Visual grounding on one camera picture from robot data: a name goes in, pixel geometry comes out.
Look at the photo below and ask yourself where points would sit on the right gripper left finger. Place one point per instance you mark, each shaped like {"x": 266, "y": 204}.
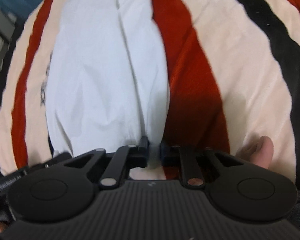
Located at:
{"x": 109, "y": 170}

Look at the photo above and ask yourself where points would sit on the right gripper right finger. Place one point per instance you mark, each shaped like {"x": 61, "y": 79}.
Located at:
{"x": 192, "y": 166}

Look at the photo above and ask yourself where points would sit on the white printed t-shirt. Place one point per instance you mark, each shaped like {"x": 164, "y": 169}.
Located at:
{"x": 107, "y": 85}

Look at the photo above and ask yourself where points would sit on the person's right hand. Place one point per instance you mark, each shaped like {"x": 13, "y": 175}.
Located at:
{"x": 259, "y": 152}

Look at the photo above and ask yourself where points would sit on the striped red black cream blanket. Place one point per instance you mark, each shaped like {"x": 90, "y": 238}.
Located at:
{"x": 233, "y": 69}

